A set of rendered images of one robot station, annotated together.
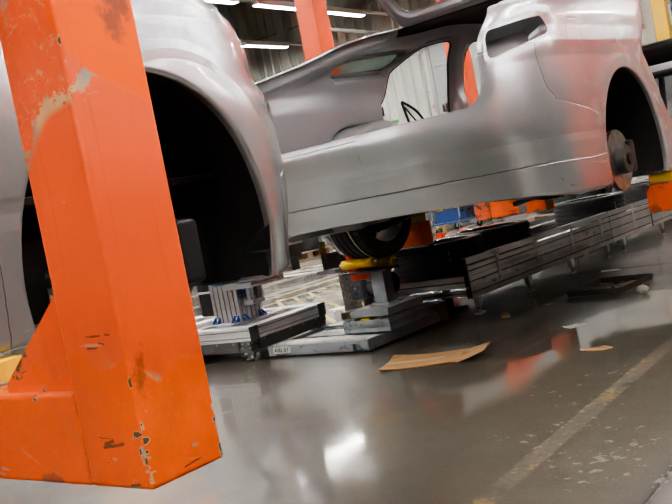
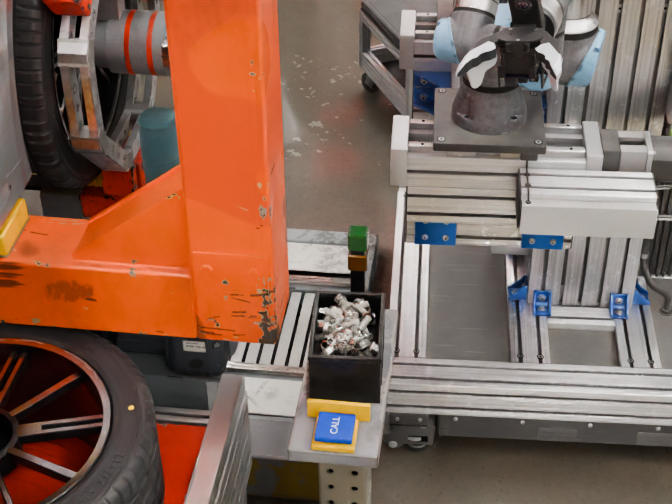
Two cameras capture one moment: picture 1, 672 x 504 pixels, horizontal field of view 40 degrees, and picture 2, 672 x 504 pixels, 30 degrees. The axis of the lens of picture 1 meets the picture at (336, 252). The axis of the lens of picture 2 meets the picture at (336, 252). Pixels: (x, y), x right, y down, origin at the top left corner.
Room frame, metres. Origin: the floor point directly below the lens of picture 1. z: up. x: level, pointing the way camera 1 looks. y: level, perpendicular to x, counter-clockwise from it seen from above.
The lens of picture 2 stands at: (8.27, -1.00, 2.14)
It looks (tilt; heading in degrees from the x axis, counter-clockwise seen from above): 37 degrees down; 149
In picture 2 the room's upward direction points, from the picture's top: 1 degrees counter-clockwise
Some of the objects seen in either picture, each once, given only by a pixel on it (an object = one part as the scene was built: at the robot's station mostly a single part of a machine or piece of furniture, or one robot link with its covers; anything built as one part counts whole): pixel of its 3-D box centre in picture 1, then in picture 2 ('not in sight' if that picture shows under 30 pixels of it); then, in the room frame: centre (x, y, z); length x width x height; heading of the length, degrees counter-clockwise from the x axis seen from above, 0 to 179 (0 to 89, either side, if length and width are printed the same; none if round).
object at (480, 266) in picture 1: (546, 246); not in sight; (6.97, -1.59, 0.28); 2.47 x 0.06 x 0.22; 141
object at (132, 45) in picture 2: not in sight; (146, 42); (5.93, -0.06, 0.85); 0.21 x 0.14 x 0.14; 51
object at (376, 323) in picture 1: (389, 317); not in sight; (5.78, -0.25, 0.13); 0.50 x 0.36 x 0.10; 141
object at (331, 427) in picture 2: not in sight; (335, 429); (6.84, -0.14, 0.47); 0.07 x 0.07 x 0.02; 51
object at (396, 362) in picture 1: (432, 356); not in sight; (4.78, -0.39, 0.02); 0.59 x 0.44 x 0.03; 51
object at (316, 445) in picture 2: not in sight; (335, 434); (6.84, -0.14, 0.46); 0.08 x 0.08 x 0.01; 51
